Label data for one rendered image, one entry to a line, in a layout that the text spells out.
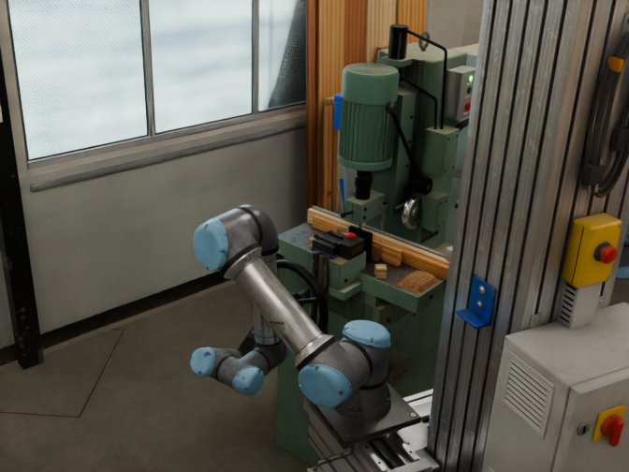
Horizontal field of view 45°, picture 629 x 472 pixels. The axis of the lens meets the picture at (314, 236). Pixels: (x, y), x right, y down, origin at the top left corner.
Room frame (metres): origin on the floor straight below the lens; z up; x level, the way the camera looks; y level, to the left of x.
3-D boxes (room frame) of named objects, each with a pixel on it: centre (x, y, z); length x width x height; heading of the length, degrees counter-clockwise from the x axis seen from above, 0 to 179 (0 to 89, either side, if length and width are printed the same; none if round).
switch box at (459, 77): (2.52, -0.47, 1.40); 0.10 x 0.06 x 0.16; 140
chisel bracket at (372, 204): (2.38, -0.17, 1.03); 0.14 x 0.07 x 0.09; 140
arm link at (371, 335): (1.59, -0.14, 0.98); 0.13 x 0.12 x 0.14; 145
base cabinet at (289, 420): (2.46, -0.23, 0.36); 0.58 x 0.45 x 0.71; 140
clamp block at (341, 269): (2.19, -0.07, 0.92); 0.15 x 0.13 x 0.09; 50
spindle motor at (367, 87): (2.37, -0.15, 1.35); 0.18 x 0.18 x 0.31
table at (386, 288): (2.25, -0.13, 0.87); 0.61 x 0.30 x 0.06; 50
